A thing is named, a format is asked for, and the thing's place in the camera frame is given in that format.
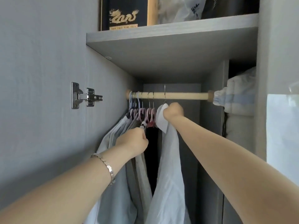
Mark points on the metal door hinge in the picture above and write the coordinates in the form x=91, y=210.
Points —
x=87, y=96

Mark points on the translucent white plastic bag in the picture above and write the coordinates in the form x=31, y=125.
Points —
x=179, y=9

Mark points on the white paper sheet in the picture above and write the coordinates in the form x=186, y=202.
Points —
x=282, y=137

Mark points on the black shopping bag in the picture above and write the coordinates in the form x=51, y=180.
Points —
x=233, y=6

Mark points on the wooden hanging rod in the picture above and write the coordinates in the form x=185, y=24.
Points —
x=186, y=96

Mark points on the person's left forearm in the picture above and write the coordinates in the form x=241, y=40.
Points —
x=58, y=195

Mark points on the clear tape strip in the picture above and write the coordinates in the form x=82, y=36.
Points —
x=294, y=87

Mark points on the white glossy wardrobe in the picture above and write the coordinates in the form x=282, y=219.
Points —
x=42, y=67

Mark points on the person's left hand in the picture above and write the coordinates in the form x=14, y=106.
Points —
x=133, y=143

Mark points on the cream rolled quilt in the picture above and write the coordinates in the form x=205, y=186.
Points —
x=240, y=132

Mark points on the person's right forearm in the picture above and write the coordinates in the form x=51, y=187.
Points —
x=233, y=172

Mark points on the black box gold dragon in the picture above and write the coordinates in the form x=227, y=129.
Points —
x=123, y=13

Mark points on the white fleece blanket blue stripe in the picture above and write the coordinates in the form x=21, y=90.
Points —
x=238, y=95

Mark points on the row of assorted hangers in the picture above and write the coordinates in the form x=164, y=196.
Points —
x=140, y=114

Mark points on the person's right hand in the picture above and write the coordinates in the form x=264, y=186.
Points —
x=174, y=111

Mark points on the row of clothes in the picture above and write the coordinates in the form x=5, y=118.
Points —
x=116, y=195

